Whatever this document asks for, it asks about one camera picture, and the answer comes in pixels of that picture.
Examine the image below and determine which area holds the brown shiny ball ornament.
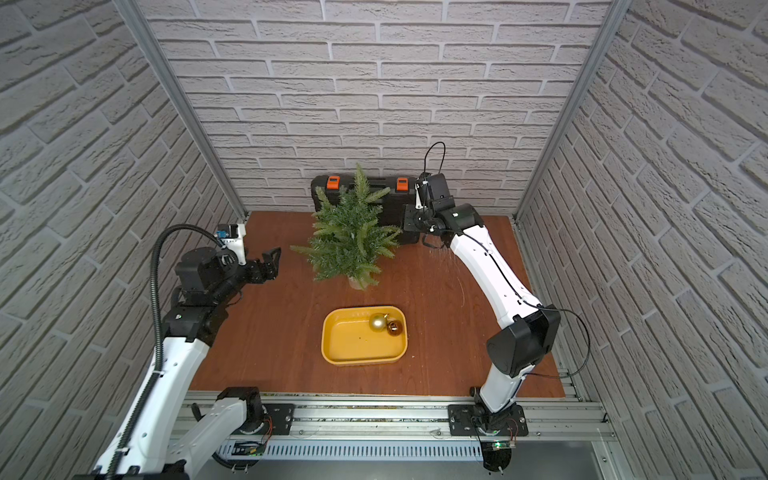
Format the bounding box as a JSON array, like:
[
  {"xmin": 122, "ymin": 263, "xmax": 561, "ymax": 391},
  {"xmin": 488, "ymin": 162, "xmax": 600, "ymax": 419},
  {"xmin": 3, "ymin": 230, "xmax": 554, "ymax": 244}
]
[{"xmin": 387, "ymin": 320, "xmax": 404, "ymax": 336}]

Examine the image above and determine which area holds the matte gold ball ornament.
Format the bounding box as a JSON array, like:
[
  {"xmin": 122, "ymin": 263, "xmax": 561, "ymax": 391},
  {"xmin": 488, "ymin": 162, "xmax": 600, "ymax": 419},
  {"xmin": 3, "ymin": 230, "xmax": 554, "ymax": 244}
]
[{"xmin": 368, "ymin": 313, "xmax": 389, "ymax": 332}]

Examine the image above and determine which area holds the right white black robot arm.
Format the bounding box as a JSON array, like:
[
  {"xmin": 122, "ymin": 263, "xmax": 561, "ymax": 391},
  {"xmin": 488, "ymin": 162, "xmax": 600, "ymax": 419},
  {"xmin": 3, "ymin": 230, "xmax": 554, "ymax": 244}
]
[{"xmin": 404, "ymin": 204, "xmax": 561, "ymax": 430}]

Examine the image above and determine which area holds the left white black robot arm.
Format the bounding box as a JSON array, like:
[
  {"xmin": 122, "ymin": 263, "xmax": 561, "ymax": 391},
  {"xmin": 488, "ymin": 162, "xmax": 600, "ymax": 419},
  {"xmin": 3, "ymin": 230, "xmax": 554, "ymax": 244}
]
[{"xmin": 86, "ymin": 241, "xmax": 281, "ymax": 479}]

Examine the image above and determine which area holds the small green christmas tree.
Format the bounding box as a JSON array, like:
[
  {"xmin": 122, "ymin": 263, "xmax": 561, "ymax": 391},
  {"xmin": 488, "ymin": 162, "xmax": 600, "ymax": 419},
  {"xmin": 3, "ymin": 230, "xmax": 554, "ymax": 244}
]
[{"xmin": 291, "ymin": 166, "xmax": 401, "ymax": 291}]

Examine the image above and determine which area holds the black tool case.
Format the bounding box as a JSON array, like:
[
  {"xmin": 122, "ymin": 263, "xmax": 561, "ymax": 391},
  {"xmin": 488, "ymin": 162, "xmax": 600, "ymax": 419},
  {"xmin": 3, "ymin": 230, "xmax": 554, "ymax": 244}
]
[{"xmin": 310, "ymin": 174, "xmax": 419, "ymax": 245}]

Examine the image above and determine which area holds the yellow plastic tray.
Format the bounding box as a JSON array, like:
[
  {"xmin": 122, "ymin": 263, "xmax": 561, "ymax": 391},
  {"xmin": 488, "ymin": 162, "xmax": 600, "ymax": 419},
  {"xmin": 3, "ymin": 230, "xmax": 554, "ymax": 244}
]
[{"xmin": 321, "ymin": 306, "xmax": 408, "ymax": 366}]

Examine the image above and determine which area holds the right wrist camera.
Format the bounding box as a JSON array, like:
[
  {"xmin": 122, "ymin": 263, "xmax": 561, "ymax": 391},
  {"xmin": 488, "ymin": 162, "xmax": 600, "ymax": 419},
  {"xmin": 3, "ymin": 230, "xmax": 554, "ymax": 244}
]
[{"xmin": 417, "ymin": 173, "xmax": 455, "ymax": 212}]

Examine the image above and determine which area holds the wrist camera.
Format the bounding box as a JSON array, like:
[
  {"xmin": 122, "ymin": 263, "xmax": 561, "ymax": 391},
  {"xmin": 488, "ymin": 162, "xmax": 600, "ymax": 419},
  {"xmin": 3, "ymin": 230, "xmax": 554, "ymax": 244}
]
[
  {"xmin": 215, "ymin": 223, "xmax": 246, "ymax": 265},
  {"xmin": 417, "ymin": 173, "xmax": 455, "ymax": 212}
]

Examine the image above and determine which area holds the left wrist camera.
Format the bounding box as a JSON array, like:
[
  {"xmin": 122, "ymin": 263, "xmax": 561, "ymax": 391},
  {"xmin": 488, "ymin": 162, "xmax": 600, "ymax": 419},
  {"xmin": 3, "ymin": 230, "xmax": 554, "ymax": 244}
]
[{"xmin": 215, "ymin": 223, "xmax": 246, "ymax": 265}]

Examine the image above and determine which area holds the right thin black cable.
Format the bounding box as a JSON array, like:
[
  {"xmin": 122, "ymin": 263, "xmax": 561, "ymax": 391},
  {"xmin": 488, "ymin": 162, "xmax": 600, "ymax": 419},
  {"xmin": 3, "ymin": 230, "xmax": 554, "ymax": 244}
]
[{"xmin": 422, "ymin": 141, "xmax": 592, "ymax": 379}]

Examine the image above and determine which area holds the aluminium mounting rail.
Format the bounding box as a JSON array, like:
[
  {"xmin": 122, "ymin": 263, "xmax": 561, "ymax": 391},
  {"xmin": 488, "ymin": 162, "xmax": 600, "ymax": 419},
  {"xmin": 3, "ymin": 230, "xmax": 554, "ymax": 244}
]
[{"xmin": 217, "ymin": 393, "xmax": 618, "ymax": 464}]

